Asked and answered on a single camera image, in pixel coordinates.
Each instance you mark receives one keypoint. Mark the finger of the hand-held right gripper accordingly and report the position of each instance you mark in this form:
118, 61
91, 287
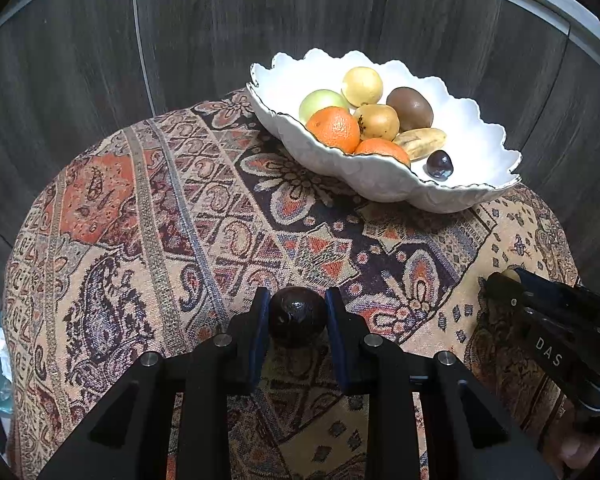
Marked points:
507, 295
565, 292

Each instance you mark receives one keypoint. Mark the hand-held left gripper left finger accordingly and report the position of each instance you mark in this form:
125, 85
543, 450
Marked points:
257, 340

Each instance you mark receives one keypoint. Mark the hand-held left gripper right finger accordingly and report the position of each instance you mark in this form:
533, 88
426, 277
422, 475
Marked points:
337, 340

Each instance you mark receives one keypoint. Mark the small tan longan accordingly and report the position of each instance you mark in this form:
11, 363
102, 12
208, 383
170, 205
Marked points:
510, 275

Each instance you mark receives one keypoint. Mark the large dark plum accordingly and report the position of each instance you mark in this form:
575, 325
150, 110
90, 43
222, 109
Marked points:
296, 317

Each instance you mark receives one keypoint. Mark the white scalloped ceramic bowl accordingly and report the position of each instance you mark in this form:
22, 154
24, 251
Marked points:
480, 150

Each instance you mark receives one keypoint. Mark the small dark cherry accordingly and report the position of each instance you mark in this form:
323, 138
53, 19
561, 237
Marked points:
439, 164

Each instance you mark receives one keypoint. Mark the small yellow banana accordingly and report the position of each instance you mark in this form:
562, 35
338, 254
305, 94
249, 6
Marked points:
422, 142

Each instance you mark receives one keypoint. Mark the orange tangerine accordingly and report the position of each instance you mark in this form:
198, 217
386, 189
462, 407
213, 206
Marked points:
382, 151
334, 129

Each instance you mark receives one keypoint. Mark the brown kiwi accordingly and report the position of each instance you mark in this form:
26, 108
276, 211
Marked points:
410, 107

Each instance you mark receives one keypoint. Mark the yellow mango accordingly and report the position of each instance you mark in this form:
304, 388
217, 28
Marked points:
377, 121

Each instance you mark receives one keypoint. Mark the patterned paisley tablecloth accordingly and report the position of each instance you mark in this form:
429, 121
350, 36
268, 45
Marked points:
155, 240

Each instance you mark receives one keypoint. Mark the round green fruit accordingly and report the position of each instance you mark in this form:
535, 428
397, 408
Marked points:
320, 104

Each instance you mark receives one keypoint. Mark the round yellow fruit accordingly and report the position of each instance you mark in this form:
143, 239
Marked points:
362, 85

